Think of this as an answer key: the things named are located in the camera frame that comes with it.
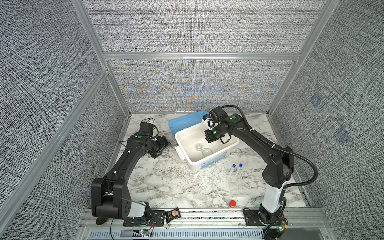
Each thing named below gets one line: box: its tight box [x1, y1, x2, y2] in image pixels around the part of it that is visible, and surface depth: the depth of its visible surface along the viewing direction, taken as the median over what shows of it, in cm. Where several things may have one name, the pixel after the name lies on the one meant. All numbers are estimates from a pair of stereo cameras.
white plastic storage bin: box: [174, 122, 240, 170], surface depth 90 cm
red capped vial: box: [229, 199, 237, 208], surface depth 78 cm
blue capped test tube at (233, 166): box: [227, 163, 237, 180], surface depth 77 cm
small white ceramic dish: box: [195, 143, 203, 152], surface depth 99 cm
